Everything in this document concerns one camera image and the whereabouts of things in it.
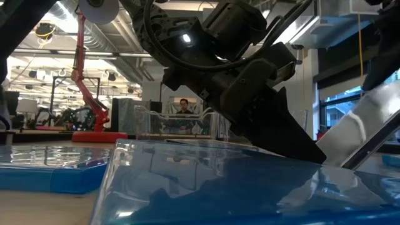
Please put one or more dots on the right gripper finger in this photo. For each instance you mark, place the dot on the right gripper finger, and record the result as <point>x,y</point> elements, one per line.
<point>386,56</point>

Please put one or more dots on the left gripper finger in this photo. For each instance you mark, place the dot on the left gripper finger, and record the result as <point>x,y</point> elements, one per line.
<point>275,131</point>

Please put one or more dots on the small red container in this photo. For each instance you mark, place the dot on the small red container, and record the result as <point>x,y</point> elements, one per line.
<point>319,135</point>

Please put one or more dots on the person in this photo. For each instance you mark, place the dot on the person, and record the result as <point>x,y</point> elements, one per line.
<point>184,103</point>

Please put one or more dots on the grey covered cabinet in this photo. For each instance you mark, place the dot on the grey covered cabinet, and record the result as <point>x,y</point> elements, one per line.
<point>125,115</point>

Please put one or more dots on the long ceiling light bar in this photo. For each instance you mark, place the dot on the long ceiling light bar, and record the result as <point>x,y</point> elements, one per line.
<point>93,54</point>

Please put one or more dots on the red desk lamp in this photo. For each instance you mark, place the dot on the red desk lamp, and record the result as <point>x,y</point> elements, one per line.
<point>100,137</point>

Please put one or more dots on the pink flat tray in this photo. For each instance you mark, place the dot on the pink flat tray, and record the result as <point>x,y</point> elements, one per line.
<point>50,128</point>

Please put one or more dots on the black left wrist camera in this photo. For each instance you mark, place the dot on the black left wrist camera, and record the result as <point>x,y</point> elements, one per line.
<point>234,22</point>

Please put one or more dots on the black tubular stand frame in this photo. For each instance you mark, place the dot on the black tubular stand frame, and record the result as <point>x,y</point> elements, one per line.
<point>52,100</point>

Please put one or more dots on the small grey post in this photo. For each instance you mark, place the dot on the small grey post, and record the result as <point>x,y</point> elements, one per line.
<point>9,140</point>

